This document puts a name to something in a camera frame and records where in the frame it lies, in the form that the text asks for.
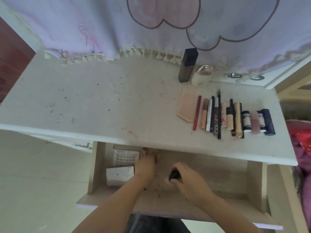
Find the black compact with mirror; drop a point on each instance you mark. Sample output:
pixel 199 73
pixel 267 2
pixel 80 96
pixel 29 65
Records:
pixel 119 175

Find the person's left forearm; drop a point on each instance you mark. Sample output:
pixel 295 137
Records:
pixel 109 211

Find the white round bottle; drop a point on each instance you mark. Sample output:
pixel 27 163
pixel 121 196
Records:
pixel 200 78

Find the false eyelash tray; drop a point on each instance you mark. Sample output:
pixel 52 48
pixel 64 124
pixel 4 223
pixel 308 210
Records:
pixel 124 157

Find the white table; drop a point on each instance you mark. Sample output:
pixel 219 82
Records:
pixel 97 101

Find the light wooden drawer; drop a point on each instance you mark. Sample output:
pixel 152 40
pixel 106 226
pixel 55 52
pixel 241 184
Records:
pixel 218 177

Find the glass foundation bottle black cap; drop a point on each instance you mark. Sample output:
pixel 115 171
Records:
pixel 174 175

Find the person's grey trousers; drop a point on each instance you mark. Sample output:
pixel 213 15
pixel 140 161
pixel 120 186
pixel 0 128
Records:
pixel 150 225

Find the light wooden bed frame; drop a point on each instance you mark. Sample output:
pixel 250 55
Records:
pixel 291 94

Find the lilac heart print cloth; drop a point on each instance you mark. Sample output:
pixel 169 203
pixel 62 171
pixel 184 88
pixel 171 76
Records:
pixel 73 21

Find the person's right forearm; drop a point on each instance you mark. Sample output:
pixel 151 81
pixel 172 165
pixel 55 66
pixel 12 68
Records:
pixel 226 215

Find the dark square foundation bottle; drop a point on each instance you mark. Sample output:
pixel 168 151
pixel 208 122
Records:
pixel 187 67

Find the person's right hand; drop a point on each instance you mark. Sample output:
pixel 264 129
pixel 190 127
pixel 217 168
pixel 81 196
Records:
pixel 194 186

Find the peach lip gloss tube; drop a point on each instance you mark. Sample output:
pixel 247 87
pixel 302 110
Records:
pixel 204 114

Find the person's left hand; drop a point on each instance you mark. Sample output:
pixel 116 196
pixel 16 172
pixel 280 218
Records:
pixel 145 167

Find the brown wooden door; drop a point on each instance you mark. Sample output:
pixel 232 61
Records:
pixel 12 65

